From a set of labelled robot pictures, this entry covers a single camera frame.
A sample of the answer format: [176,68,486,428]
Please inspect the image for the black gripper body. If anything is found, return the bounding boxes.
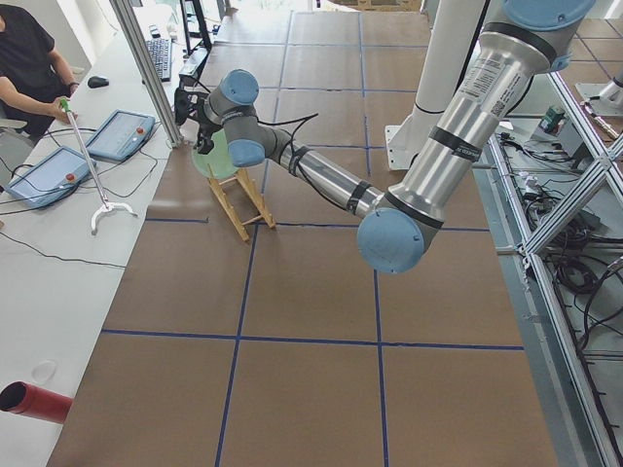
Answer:
[189,91,214,139]

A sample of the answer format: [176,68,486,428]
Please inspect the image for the light green plate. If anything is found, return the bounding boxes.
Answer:
[192,129,238,180]

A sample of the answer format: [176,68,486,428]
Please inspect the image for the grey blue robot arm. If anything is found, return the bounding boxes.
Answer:
[176,1,592,273]

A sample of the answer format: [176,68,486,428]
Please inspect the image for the wooden plate rack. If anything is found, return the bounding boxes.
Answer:
[208,167,276,242]

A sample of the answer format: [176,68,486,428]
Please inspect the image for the person's hand on stick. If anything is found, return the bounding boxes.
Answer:
[53,97,78,125]

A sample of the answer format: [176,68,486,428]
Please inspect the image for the black keyboard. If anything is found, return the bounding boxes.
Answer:
[145,38,172,82]

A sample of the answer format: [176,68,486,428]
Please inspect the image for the far blue teach pendant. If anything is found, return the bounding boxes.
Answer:
[86,109,156,162]

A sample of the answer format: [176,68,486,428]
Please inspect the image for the blue teach pendant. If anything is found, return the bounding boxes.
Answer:
[6,146,90,208]
[86,109,156,162]

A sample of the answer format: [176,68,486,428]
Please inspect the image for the black computer mouse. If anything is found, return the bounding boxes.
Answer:
[87,76,109,89]

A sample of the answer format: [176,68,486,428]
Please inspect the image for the white grabber stick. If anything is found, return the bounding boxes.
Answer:
[59,97,138,235]

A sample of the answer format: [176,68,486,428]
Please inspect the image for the near blue teach pendant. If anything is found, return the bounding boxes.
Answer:
[6,146,90,208]

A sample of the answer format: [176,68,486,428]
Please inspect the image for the person in black shirt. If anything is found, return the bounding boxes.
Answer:
[1,4,79,138]

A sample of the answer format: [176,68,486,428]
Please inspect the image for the red cylinder tube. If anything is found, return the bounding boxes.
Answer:
[1,381,73,424]

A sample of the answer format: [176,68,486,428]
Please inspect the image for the green white box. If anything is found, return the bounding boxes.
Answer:
[539,106,566,134]

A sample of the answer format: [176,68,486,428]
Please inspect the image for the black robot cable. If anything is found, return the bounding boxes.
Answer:
[252,112,320,176]

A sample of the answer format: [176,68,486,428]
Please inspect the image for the aluminium frame post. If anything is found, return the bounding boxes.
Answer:
[110,0,184,148]

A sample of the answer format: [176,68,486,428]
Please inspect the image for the black pendant cable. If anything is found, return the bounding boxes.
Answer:
[0,126,160,269]

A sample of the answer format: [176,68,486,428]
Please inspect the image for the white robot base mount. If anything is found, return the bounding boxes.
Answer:
[385,122,421,170]

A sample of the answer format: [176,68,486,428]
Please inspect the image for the aluminium frame rail structure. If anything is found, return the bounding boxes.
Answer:
[477,58,622,466]

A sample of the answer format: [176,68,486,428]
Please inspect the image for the black floor cable bundle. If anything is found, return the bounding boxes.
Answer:
[520,184,623,361]

